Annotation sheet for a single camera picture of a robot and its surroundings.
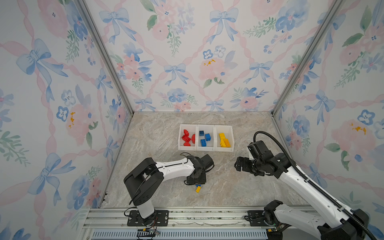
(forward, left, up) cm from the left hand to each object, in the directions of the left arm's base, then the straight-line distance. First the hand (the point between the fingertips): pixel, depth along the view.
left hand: (202, 181), depth 85 cm
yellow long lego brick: (+25, -14, +1) cm, 29 cm away
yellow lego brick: (+32, -15, +1) cm, 35 cm away
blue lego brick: (+26, -2, +1) cm, 26 cm away
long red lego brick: (+29, +10, 0) cm, 31 cm away
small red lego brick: (+25, +9, 0) cm, 27 cm away
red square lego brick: (+26, +5, +5) cm, 27 cm away
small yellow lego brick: (-4, +2, 0) cm, 5 cm away
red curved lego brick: (+34, +10, 0) cm, 35 cm away
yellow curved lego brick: (+26, -18, +1) cm, 31 cm away
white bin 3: (+34, -19, +3) cm, 39 cm away
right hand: (+4, -20, +13) cm, 24 cm away
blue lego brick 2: (+30, -5, +1) cm, 31 cm away
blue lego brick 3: (-2, +2, 0) cm, 2 cm away
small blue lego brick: (+33, 0, +2) cm, 33 cm away
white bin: (+36, +6, +2) cm, 37 cm away
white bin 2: (+24, -7, +2) cm, 25 cm away
